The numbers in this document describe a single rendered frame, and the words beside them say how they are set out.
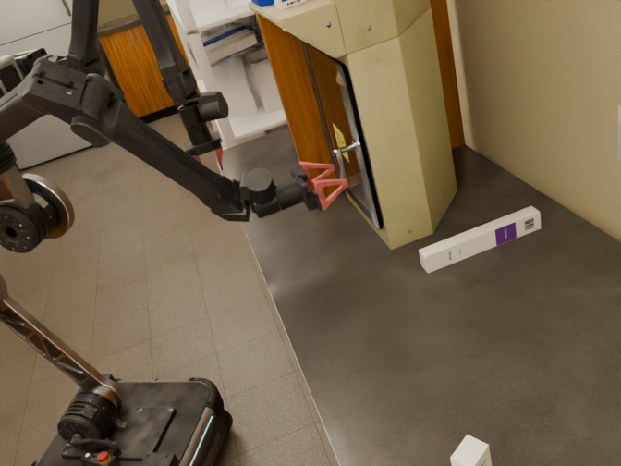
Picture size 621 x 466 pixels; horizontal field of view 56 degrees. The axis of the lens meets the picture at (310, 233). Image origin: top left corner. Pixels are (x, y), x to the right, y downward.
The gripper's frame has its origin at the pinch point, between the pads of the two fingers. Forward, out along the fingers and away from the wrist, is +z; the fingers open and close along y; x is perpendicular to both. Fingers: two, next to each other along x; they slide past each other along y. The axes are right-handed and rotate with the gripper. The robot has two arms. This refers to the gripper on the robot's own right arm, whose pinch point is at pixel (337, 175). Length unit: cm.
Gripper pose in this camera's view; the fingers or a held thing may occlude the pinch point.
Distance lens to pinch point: 131.9
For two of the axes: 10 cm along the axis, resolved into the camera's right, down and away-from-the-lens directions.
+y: -2.6, -4.4, 8.6
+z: 9.3, -3.6, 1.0
